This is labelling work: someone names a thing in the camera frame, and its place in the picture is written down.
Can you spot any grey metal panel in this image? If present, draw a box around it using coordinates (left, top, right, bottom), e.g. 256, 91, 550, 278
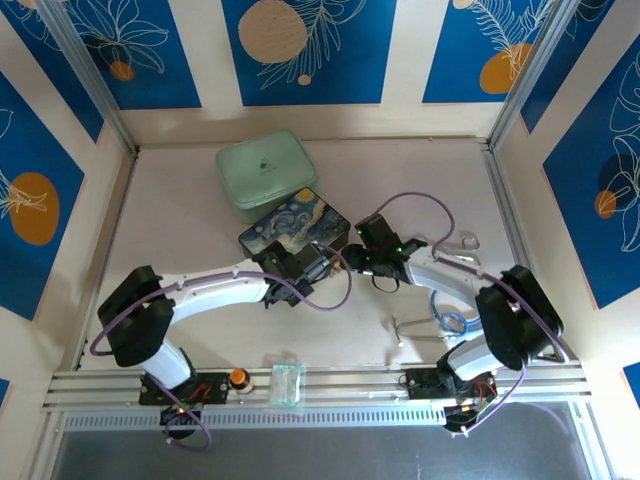
47, 399, 616, 480

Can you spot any aluminium front rail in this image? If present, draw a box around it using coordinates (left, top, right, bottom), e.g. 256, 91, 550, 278
42, 360, 596, 416

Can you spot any aluminium frame post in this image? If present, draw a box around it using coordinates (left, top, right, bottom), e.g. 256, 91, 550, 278
487, 0, 586, 151
37, 0, 140, 157

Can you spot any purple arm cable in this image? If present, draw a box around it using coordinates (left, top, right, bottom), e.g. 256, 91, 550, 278
374, 192, 571, 436
89, 269, 354, 451

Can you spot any clear plastic box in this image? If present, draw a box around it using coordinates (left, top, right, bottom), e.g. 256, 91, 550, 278
269, 363, 306, 407

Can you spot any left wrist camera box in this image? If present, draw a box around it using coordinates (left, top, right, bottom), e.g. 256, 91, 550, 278
302, 262, 331, 287

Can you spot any mint green zippered case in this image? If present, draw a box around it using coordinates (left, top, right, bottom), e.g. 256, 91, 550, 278
214, 128, 321, 225

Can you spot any stethoscope with blue tubing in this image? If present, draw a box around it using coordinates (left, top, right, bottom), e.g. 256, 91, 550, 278
391, 289, 484, 349

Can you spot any aluminium side rail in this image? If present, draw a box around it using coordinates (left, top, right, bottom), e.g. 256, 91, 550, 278
480, 142, 559, 362
74, 149, 139, 371

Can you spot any slotted grey cable duct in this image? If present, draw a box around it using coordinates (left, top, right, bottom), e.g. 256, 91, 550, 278
59, 403, 451, 432

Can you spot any starry night painted box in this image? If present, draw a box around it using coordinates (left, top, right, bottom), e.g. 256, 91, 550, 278
237, 185, 354, 261

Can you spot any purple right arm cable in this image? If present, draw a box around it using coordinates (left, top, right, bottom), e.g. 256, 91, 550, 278
374, 192, 571, 436

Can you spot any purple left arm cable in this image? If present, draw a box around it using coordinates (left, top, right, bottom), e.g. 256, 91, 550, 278
89, 269, 354, 451

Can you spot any orange button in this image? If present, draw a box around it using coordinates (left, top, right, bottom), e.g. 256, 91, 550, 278
228, 368, 254, 395

